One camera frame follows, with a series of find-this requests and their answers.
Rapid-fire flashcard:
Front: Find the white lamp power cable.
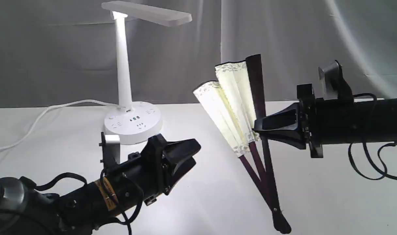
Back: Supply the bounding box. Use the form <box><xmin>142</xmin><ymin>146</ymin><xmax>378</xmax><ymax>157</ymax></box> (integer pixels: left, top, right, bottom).
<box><xmin>0</xmin><ymin>100</ymin><xmax>118</xmax><ymax>152</ymax></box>

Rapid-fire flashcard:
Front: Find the grey backdrop curtain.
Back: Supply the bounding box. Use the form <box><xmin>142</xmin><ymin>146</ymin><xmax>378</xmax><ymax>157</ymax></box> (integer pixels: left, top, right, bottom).
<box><xmin>0</xmin><ymin>0</ymin><xmax>397</xmax><ymax>108</ymax></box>

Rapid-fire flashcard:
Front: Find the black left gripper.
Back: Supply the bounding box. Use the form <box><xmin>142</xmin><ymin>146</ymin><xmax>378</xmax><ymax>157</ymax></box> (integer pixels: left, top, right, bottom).
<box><xmin>128</xmin><ymin>134</ymin><xmax>201</xmax><ymax>205</ymax></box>

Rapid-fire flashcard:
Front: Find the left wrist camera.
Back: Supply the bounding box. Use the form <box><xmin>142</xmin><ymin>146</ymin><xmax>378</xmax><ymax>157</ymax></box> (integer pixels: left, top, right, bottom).
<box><xmin>99</xmin><ymin>132</ymin><xmax>120</xmax><ymax>172</ymax></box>

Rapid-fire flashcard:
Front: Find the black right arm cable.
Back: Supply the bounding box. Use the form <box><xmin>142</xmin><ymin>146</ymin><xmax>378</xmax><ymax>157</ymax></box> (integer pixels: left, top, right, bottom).
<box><xmin>348</xmin><ymin>93</ymin><xmax>397</xmax><ymax>181</ymax></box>

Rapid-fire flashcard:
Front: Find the cream paper folding fan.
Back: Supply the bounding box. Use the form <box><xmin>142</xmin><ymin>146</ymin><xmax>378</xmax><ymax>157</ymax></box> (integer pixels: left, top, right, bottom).
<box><xmin>192</xmin><ymin>54</ymin><xmax>292</xmax><ymax>234</ymax></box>

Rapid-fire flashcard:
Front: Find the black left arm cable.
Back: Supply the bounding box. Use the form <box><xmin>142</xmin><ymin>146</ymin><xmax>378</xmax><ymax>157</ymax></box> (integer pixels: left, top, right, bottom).
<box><xmin>34</xmin><ymin>170</ymin><xmax>145</xmax><ymax>235</ymax></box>

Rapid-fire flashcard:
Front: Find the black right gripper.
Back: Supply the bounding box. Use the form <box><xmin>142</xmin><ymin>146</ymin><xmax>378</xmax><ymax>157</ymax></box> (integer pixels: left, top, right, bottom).
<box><xmin>253</xmin><ymin>84</ymin><xmax>324</xmax><ymax>159</ymax></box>

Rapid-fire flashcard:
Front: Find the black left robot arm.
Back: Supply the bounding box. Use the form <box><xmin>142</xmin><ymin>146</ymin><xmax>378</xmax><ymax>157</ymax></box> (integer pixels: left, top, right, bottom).
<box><xmin>0</xmin><ymin>133</ymin><xmax>201</xmax><ymax>235</ymax></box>

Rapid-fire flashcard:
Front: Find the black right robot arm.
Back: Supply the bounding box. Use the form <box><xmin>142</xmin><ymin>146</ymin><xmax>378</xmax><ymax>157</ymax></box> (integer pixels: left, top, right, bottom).
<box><xmin>254</xmin><ymin>84</ymin><xmax>397</xmax><ymax>159</ymax></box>

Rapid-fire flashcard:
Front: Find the white desk lamp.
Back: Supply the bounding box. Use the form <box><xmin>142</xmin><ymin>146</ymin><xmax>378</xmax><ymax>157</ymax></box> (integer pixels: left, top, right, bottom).
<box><xmin>101</xmin><ymin>0</ymin><xmax>192</xmax><ymax>145</ymax></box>

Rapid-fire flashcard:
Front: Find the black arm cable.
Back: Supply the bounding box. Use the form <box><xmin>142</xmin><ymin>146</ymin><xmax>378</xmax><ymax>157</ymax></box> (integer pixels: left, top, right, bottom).
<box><xmin>348</xmin><ymin>93</ymin><xmax>397</xmax><ymax>181</ymax></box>
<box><xmin>34</xmin><ymin>170</ymin><xmax>145</xmax><ymax>235</ymax></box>

